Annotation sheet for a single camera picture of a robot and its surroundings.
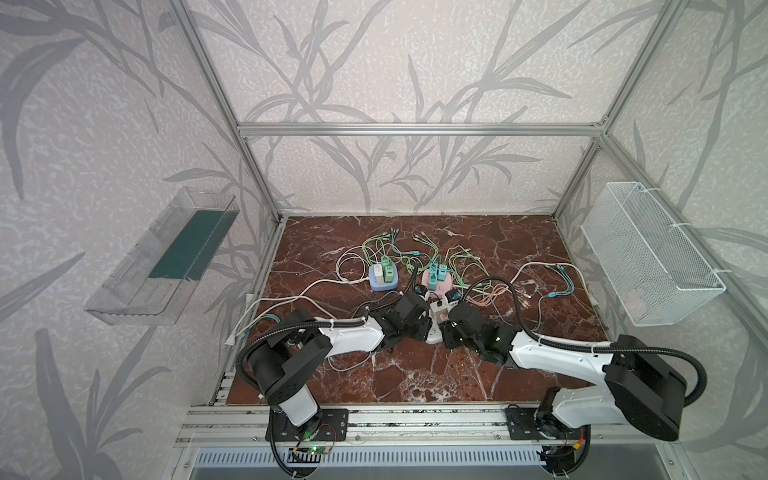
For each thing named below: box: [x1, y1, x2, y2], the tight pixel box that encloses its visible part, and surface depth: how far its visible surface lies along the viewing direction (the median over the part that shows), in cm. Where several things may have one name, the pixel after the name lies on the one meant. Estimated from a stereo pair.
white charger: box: [373, 264, 384, 285], surface depth 96 cm
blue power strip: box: [369, 265, 399, 291], surface depth 99 cm
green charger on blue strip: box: [381, 256, 395, 283], surface depth 98 cm
